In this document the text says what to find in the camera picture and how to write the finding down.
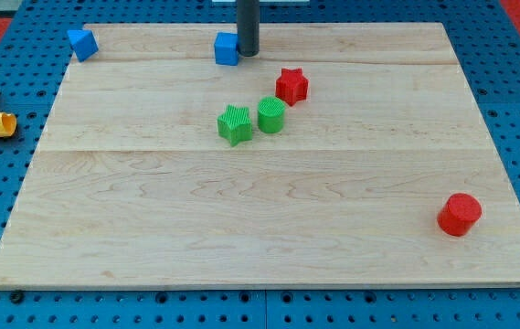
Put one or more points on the green star block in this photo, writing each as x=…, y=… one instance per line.
x=234, y=125

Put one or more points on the red star block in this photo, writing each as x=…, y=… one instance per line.
x=291, y=86

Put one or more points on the green cylinder block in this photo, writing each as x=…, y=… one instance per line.
x=271, y=113

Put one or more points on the light wooden board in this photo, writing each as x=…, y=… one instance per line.
x=132, y=189

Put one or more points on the blue cube block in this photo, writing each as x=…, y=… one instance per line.
x=226, y=49

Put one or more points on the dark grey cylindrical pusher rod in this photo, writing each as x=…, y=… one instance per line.
x=248, y=27

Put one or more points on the red cylinder block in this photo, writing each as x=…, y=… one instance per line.
x=458, y=215

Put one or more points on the blue triangular prism block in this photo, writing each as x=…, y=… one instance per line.
x=83, y=43

